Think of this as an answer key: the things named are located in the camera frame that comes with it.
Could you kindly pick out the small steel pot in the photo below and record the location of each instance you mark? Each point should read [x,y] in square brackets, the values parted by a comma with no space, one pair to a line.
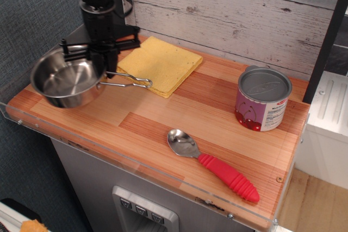
[69,83]

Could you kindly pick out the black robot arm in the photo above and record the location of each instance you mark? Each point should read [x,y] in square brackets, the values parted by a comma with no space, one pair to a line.
[119,16]

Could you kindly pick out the folded yellow cloth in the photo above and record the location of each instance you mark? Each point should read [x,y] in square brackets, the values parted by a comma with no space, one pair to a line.
[166,65]

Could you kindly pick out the white toy sink unit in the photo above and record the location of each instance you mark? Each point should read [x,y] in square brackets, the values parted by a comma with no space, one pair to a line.
[322,151]

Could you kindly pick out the orange sponge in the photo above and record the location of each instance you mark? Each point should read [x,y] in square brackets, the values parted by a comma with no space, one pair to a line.
[33,226]

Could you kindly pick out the clear acrylic edge guard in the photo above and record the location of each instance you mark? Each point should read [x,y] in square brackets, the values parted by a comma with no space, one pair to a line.
[185,176]

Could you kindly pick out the red handled metal spoon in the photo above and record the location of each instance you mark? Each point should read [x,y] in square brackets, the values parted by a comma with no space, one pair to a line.
[184,145]

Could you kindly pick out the black vertical frame post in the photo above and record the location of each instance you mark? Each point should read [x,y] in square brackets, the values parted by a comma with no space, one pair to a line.
[333,28]

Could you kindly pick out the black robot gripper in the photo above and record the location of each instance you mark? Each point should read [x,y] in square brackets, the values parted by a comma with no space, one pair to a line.
[106,40]

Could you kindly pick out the cherry label tin can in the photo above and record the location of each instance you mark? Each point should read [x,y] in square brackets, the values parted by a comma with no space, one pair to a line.
[262,98]

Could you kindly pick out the grey toy fridge cabinet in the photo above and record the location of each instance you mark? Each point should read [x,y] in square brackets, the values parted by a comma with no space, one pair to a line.
[117,199]

